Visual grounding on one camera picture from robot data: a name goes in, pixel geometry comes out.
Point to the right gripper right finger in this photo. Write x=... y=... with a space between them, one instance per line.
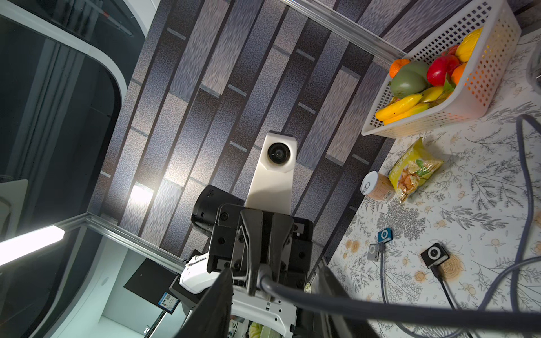
x=342 y=317

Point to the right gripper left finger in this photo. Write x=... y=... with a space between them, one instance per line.
x=211 y=317

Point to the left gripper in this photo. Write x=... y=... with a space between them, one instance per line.
x=247 y=240

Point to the blue mp3 player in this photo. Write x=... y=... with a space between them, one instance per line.
x=385 y=235

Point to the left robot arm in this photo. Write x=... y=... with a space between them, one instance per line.
x=276 y=314

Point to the grey mp3 player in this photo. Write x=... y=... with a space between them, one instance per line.
x=373 y=253

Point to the pull-tab food can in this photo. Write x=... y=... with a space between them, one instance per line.
x=377 y=186

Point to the yellow corn chips bag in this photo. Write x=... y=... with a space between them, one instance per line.
x=414 y=168

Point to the yellow plastic banana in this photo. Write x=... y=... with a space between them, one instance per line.
x=402 y=109

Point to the orange plastic tangerine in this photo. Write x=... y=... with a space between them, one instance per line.
x=396 y=66

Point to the green plastic mango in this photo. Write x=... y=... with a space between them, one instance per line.
x=411 y=79

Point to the yellow plastic corn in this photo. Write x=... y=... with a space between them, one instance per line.
x=467 y=46

